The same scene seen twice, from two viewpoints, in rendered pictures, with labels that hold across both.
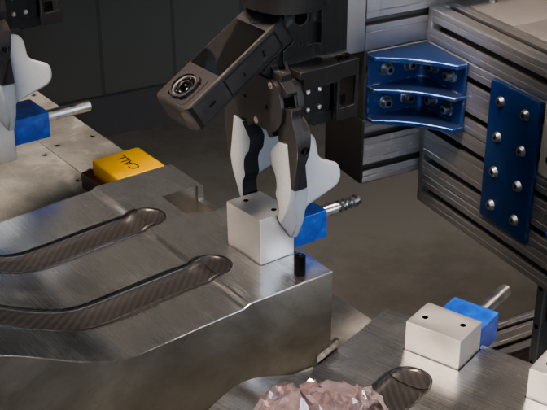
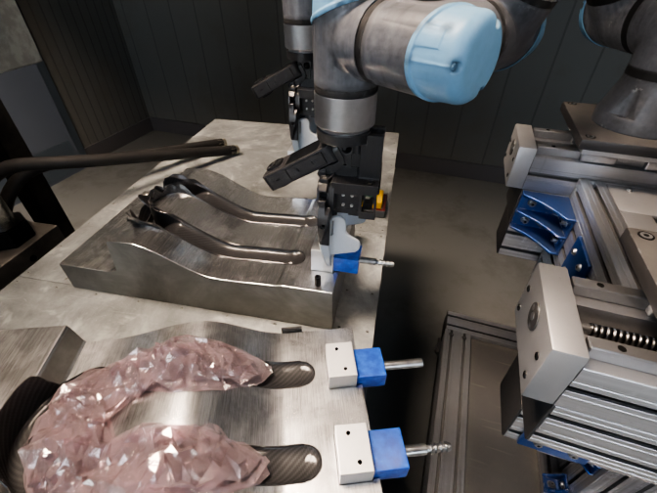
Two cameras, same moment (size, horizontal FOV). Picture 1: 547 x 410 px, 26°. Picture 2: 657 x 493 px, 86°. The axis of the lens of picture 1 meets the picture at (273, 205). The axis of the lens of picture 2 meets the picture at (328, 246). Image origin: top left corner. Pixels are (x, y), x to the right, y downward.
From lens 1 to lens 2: 70 cm
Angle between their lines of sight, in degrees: 41
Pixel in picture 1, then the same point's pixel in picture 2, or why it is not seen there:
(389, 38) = (542, 187)
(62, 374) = (178, 269)
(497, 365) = (350, 403)
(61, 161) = not seen: hidden behind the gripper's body
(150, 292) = (265, 254)
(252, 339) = (282, 300)
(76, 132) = (386, 174)
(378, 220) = not seen: hidden behind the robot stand
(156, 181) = not seen: hidden behind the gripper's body
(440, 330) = (330, 362)
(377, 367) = (300, 354)
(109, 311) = (242, 253)
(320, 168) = (345, 239)
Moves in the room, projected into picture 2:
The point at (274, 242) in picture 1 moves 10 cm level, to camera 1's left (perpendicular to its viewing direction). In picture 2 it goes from (320, 263) to (283, 235)
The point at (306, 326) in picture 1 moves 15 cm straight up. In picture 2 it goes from (315, 310) to (313, 237)
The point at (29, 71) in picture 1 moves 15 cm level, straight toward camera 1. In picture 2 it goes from (309, 137) to (258, 164)
